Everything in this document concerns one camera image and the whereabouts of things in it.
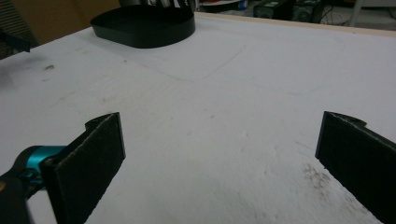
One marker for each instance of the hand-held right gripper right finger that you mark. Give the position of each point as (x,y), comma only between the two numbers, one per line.
(361,165)

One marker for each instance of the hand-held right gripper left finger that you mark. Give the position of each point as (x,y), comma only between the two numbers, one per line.
(84,174)

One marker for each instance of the black tray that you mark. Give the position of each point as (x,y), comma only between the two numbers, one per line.
(143,29)

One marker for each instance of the white stand leg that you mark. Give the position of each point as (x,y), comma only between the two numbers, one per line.
(356,12)

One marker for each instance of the dark slatted panel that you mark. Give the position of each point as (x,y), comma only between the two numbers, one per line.
(12,28)

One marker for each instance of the dark equipment box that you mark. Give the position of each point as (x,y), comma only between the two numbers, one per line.
(280,9)

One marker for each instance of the dark white-striped object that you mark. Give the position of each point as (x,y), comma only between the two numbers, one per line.
(165,2)

